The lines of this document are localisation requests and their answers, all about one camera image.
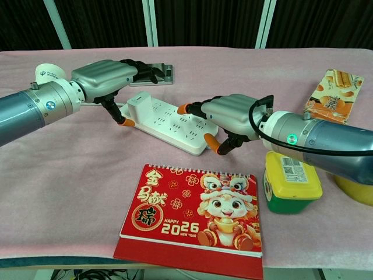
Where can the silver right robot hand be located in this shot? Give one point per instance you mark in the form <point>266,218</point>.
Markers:
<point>236,113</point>

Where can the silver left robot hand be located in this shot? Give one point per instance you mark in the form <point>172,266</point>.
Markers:
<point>102,77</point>

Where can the white plug adapter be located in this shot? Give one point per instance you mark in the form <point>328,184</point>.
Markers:
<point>139,103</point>

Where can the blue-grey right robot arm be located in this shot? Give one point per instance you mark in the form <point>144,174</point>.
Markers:
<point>326,137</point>

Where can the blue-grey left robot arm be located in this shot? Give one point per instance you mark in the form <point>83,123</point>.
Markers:
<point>29,111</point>

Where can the white paper cup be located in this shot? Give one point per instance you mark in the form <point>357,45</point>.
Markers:
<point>46,73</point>

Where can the white power strip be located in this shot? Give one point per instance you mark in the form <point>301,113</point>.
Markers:
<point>172,125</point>

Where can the silver digital kitchen scale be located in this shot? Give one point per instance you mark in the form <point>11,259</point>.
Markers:
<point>167,74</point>

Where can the green tub with yellow lid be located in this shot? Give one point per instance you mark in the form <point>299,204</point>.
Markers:
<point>291,192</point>

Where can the orange snack box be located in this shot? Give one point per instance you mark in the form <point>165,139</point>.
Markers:
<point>335,93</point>

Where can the red 2026 desk calendar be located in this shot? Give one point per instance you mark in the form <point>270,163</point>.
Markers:
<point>186,210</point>

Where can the pink table cloth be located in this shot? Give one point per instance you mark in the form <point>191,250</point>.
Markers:
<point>58,189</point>

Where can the yellow tape roll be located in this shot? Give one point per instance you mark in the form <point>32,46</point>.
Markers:
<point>355,192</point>

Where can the white partition post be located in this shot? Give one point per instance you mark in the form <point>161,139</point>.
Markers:
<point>151,23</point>
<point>265,23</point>
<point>59,26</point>

